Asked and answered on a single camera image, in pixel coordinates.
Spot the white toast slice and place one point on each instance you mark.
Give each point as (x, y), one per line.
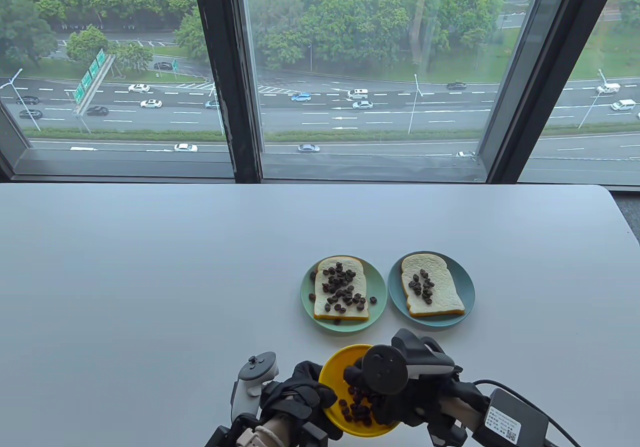
(445, 292)
(325, 272)

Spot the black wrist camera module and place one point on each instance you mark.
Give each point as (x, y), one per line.
(315, 434)

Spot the grey tracking controller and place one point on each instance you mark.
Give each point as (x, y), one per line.
(257, 367)
(384, 369)

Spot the blue plate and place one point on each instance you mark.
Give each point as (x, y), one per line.
(467, 287)

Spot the green road sign gantry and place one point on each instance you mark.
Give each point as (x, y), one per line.
(93, 70)

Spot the pile of dark cranberries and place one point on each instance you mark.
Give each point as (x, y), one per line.
(357, 409)

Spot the person's left hand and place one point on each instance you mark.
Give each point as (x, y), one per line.
(300, 392)

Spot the yellow bowl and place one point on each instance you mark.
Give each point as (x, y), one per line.
(340, 362)

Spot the black wrist sensor box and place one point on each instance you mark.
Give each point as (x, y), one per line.
(520, 422)
(220, 439)

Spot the green plate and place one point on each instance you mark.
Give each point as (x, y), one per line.
(306, 292)

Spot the person's right hand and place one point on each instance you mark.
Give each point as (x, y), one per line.
(425, 407)

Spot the person's left forearm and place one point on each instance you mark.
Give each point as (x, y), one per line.
(277, 422)

